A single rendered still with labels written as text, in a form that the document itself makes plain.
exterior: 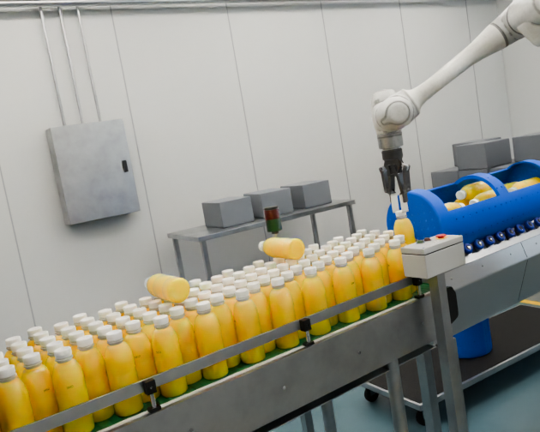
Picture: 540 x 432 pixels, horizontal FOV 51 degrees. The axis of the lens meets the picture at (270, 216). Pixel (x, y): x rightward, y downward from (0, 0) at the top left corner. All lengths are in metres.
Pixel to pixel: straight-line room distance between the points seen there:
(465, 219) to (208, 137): 3.62
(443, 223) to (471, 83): 5.81
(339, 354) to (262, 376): 0.28
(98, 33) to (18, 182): 1.45
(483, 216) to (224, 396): 1.35
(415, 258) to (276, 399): 0.64
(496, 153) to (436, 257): 4.43
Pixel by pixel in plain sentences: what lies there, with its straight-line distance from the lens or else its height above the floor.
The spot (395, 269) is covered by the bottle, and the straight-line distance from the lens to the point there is 2.02.
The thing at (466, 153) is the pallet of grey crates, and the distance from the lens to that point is 6.34.
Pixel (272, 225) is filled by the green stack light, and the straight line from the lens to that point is 2.30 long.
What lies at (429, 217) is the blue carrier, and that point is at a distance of 2.28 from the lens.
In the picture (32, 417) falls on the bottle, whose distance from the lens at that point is 1.48.
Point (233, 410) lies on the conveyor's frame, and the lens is 1.63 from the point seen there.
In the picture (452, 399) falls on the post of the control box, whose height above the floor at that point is 0.55.
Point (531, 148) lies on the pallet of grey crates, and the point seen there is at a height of 1.05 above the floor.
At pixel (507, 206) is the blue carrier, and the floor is 1.09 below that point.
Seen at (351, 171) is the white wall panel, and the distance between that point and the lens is 6.48.
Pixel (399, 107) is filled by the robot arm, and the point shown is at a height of 1.55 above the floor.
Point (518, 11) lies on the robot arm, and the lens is 2.09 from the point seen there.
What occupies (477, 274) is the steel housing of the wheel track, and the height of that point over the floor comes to 0.86.
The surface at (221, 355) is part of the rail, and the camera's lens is 1.60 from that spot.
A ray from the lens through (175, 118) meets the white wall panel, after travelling 5.48.
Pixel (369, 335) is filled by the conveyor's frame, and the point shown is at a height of 0.85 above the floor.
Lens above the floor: 1.49
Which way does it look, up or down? 7 degrees down
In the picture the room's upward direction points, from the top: 10 degrees counter-clockwise
